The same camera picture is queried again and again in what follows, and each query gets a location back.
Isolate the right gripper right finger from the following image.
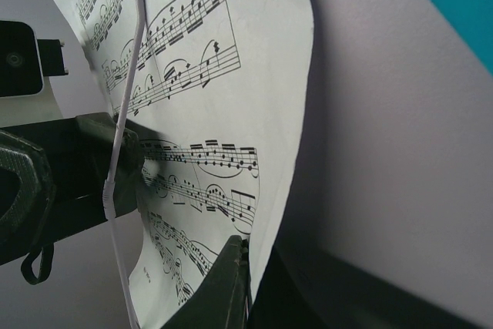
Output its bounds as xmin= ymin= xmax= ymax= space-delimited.
xmin=163 ymin=235 xmax=251 ymax=328

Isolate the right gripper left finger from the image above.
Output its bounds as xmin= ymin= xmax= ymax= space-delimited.
xmin=0 ymin=112 xmax=144 ymax=268

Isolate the white music stand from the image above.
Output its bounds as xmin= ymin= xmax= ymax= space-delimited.
xmin=272 ymin=0 xmax=492 ymax=327

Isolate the white sheet music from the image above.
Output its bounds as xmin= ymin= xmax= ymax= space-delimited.
xmin=26 ymin=0 xmax=317 ymax=329

